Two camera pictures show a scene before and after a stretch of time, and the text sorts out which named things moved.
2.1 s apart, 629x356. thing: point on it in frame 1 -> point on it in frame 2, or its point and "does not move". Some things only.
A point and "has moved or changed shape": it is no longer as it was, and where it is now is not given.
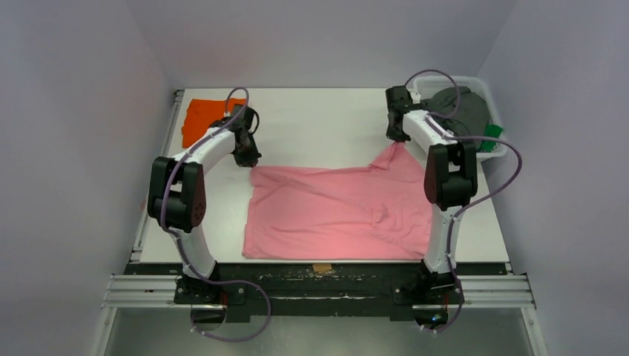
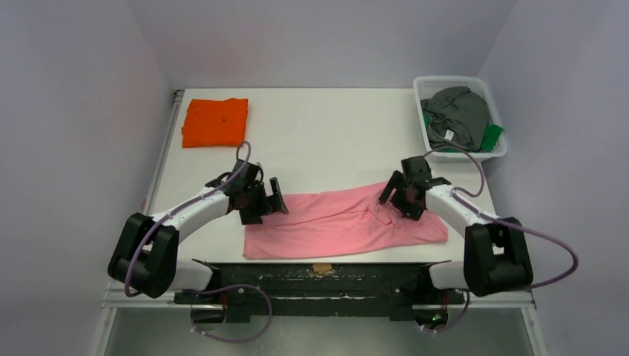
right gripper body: (394, 130) -> (402, 195)
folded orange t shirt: (200, 113) does not move
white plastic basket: (427, 86) does not move
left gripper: (250, 160) -> (251, 216)
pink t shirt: (377, 213) has moved or changed shape
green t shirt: (491, 130) does not move
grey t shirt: (459, 109) does not move
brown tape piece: (319, 268) does not move
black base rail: (354, 290) does not move
